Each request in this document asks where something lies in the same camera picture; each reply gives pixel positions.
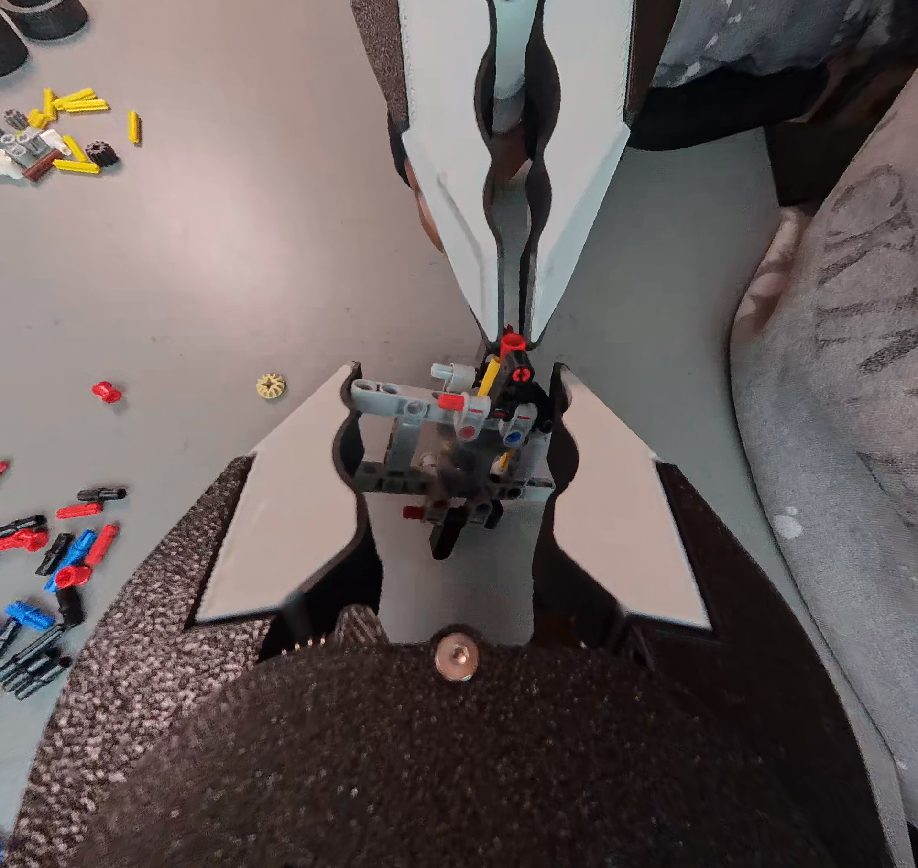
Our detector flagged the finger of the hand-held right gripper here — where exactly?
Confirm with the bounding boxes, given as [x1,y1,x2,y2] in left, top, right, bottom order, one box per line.
[395,0,504,347]
[518,0,638,347]

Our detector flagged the person's right hand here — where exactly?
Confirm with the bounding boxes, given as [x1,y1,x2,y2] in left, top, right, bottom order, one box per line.
[389,118,449,266]

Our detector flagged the black toy tire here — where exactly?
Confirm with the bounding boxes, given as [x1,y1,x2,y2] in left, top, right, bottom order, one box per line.
[2,0,89,42]
[0,11,30,80]

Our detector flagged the pile of black blue red pins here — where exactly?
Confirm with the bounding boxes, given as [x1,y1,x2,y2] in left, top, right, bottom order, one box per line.
[0,459,129,700]

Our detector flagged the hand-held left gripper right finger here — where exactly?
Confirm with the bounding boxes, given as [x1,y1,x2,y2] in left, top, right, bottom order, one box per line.
[533,361,713,648]

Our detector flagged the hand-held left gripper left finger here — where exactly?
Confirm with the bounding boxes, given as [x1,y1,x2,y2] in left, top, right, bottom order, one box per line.
[192,361,384,625]

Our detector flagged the pile of yellow axles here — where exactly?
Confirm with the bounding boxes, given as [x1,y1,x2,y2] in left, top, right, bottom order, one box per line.
[27,86,142,175]

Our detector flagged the grey toy brick assembly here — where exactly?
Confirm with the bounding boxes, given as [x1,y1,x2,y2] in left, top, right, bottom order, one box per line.
[349,323,557,562]

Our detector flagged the black chair armrest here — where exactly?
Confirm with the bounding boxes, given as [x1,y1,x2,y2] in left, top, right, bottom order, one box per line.
[631,57,918,203]

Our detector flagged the white toy connector pieces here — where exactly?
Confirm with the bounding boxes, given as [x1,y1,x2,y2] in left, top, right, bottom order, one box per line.
[0,129,66,180]

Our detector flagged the grey desk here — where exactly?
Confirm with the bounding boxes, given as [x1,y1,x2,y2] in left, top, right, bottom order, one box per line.
[0,0,901,822]

